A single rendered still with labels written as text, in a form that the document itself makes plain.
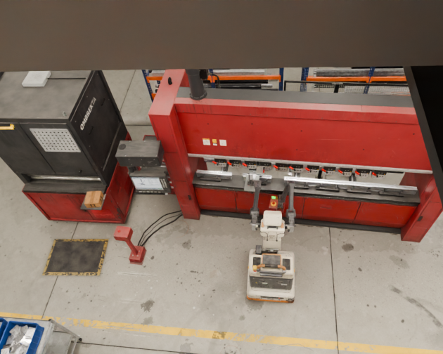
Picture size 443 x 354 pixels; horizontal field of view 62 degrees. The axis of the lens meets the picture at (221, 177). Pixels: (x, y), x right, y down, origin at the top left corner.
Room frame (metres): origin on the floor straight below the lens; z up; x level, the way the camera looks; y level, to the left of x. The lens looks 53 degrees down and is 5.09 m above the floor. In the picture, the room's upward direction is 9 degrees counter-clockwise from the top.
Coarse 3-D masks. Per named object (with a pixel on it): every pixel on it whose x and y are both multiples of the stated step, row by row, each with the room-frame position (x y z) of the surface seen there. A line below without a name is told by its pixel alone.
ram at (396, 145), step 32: (192, 128) 3.19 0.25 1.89; (224, 128) 3.08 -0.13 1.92; (256, 128) 2.97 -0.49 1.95; (288, 128) 2.86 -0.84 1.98; (320, 128) 2.76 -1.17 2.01; (352, 128) 2.66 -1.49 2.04; (384, 128) 2.57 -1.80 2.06; (416, 128) 2.48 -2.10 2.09; (256, 160) 2.97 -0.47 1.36; (288, 160) 2.86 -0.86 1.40; (320, 160) 2.74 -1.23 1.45; (352, 160) 2.64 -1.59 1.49; (384, 160) 2.53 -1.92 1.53; (416, 160) 2.43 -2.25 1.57
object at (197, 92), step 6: (186, 72) 3.25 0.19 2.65; (192, 72) 3.21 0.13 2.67; (198, 72) 3.22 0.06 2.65; (204, 72) 3.22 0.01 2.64; (210, 72) 3.25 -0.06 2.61; (192, 78) 3.23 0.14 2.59; (198, 78) 3.23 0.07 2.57; (204, 78) 3.22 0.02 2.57; (192, 84) 3.23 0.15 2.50; (198, 84) 3.23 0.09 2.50; (192, 90) 3.24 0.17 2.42; (198, 90) 3.22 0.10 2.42; (204, 90) 3.28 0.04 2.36; (192, 96) 3.24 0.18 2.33; (198, 96) 3.22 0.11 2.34; (204, 96) 3.22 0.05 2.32
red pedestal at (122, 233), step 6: (120, 228) 2.62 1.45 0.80; (126, 228) 2.61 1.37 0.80; (114, 234) 2.55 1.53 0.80; (120, 234) 2.54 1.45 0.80; (126, 234) 2.52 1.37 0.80; (120, 240) 2.51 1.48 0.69; (126, 240) 2.48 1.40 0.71; (132, 246) 2.56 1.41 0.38; (138, 246) 2.69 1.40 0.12; (132, 252) 2.60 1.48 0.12; (138, 252) 2.58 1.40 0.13; (144, 252) 2.61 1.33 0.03; (132, 258) 2.50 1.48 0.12; (138, 258) 2.48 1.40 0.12; (138, 264) 2.44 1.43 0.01
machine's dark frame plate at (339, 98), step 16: (176, 96) 3.32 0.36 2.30; (208, 96) 3.24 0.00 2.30; (224, 96) 3.19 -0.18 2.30; (240, 96) 3.15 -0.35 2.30; (256, 96) 3.11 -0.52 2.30; (272, 96) 3.07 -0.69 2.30; (288, 96) 3.03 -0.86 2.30; (304, 96) 2.99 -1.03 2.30; (320, 96) 2.95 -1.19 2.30; (336, 96) 2.91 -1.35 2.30; (352, 96) 2.88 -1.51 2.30; (368, 96) 2.84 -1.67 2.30; (384, 96) 2.80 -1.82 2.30; (400, 96) 2.76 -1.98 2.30
